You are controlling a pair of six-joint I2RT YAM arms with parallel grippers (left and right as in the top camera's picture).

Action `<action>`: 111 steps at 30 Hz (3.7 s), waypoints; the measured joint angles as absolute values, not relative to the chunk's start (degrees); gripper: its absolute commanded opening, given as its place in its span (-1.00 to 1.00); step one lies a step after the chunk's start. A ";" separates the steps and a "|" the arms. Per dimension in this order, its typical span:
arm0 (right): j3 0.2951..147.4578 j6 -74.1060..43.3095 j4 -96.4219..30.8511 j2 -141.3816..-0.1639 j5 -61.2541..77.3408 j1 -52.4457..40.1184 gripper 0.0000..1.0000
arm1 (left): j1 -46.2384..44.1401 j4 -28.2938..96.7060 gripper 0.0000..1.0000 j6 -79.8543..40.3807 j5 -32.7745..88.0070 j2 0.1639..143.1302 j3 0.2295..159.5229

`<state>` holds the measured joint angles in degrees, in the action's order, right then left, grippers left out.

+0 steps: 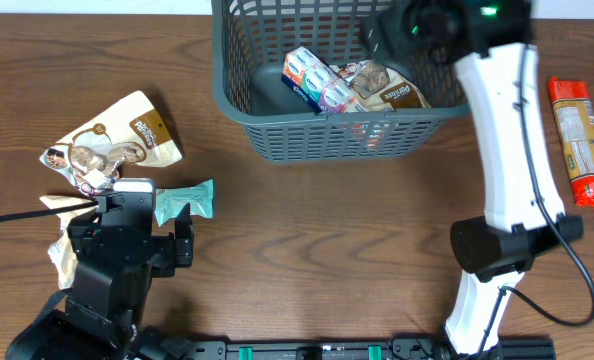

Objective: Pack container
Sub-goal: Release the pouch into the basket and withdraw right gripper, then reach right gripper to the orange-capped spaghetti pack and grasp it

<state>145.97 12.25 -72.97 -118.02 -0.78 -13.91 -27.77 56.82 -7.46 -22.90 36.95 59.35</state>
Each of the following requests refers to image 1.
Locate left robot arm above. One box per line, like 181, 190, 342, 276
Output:
5, 191, 194, 359

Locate panifee snack bag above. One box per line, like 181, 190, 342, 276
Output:
331, 60, 430, 113
40, 91, 182, 197

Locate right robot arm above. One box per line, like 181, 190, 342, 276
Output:
362, 1, 583, 359

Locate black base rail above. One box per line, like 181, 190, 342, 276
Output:
126, 337, 556, 360

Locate crumpled beige paper bag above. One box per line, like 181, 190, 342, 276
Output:
40, 195, 91, 290

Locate grey plastic basket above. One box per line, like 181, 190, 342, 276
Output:
212, 0, 470, 164

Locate orange cracker package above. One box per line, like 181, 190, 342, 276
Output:
547, 77, 594, 207

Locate teal snack packet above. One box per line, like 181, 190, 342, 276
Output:
154, 179, 214, 226

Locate Kleenex tissue multipack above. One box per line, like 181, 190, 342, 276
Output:
281, 47, 352, 114

